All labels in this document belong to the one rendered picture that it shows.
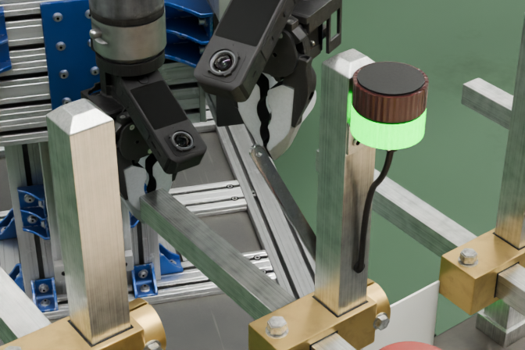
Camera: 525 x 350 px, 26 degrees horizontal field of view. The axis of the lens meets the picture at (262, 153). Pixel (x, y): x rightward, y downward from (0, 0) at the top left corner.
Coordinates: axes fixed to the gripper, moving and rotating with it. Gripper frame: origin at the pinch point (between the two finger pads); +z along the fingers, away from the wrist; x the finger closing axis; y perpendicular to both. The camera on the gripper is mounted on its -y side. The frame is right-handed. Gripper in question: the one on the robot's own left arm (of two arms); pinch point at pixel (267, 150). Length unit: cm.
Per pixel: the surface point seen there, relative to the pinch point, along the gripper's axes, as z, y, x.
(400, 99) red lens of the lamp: -11.9, -3.9, -14.8
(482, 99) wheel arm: 20, 49, -2
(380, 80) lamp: -12.2, -2.5, -12.4
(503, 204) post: 13.8, 21.5, -15.4
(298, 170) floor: 104, 127, 73
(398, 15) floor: 106, 220, 93
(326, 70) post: -10.9, -1.2, -6.7
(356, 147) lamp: -4.6, -1.6, -10.0
